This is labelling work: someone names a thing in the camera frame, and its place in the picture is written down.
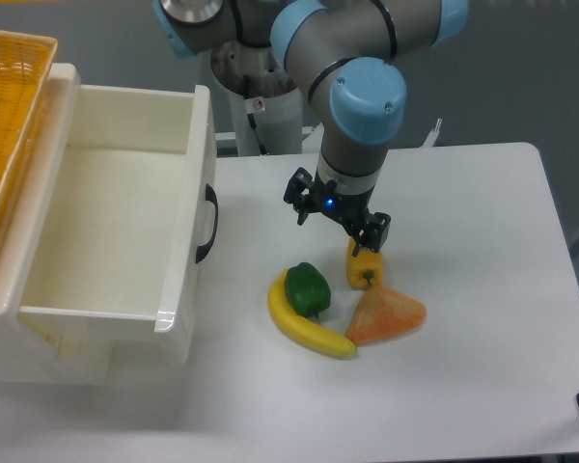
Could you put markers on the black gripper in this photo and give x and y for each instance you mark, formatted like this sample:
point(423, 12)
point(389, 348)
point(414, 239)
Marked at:
point(369, 231)

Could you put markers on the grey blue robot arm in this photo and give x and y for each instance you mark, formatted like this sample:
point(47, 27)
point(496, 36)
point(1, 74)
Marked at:
point(337, 57)

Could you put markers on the yellow bell pepper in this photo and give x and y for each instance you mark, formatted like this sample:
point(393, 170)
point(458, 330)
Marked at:
point(364, 270)

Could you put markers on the green bell pepper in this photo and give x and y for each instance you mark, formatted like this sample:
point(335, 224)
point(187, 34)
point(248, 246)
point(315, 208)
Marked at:
point(307, 290)

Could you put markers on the orange triangular sandwich toy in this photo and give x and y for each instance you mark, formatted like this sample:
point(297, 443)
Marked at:
point(383, 313)

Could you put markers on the yellow banana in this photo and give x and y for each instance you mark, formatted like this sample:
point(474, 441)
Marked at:
point(301, 329)

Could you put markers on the white plastic drawer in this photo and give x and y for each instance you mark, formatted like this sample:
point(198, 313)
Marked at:
point(116, 258)

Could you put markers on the yellow woven basket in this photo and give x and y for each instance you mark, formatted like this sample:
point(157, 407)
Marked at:
point(25, 62)

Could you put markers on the white drawer cabinet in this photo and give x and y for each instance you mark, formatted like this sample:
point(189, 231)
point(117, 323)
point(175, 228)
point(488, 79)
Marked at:
point(30, 355)

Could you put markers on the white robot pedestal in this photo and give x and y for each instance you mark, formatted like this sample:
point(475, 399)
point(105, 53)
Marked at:
point(265, 105)

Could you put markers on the black drawer handle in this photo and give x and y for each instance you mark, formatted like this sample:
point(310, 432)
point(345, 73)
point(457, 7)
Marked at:
point(211, 224)

